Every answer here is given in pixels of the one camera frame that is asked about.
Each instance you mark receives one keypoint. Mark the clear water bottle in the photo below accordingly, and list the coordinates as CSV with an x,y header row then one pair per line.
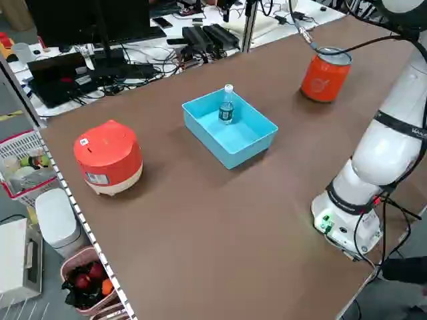
x,y
226,111

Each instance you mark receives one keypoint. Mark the orange can-shaped bin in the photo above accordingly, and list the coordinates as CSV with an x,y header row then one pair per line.
x,y
325,80

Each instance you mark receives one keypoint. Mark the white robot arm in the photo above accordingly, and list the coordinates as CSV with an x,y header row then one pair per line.
x,y
383,156

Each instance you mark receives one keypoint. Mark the blue plastic tray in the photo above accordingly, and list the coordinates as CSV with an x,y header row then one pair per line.
x,y
240,140

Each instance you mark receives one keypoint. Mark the orange and cream cooker-shaped bin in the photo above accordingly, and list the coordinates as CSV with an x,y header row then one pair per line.
x,y
106,150

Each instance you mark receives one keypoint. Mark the white rounded waste bin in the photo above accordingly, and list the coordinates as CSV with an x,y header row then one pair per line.
x,y
56,220

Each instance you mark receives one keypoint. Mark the black power supply brick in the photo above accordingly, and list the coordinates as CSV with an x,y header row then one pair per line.
x,y
221,35
197,36

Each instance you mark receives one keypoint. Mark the cream notebook pad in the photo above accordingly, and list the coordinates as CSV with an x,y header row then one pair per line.
x,y
260,25

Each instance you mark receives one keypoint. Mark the black keyboard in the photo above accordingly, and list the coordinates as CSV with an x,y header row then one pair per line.
x,y
143,33

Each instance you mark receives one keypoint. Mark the black smartphone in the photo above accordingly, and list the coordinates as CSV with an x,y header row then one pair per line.
x,y
162,22

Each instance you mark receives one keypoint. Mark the black monitor stand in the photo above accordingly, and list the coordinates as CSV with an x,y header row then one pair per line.
x,y
108,50

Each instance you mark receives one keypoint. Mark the pink basket with fruit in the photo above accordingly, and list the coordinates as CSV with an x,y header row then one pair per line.
x,y
88,283

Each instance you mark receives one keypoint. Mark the black laptop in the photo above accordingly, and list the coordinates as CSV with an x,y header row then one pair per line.
x,y
56,80

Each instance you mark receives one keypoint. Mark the white basket with red rim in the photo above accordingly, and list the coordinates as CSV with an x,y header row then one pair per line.
x,y
23,160

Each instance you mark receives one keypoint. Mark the black computer monitor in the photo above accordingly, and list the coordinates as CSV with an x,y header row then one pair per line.
x,y
83,20

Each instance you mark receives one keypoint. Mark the translucent white cup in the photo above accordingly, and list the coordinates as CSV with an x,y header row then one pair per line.
x,y
23,53

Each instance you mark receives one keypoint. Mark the white box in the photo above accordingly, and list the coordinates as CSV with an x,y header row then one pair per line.
x,y
13,260

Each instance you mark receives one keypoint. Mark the red and yellow toy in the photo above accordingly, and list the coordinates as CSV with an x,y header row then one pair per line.
x,y
6,45

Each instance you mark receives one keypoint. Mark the aluminium upright post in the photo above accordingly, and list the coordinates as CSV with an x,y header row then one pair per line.
x,y
249,26

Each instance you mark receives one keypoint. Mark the aluminium table edge rail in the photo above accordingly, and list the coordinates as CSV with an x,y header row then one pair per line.
x,y
83,223

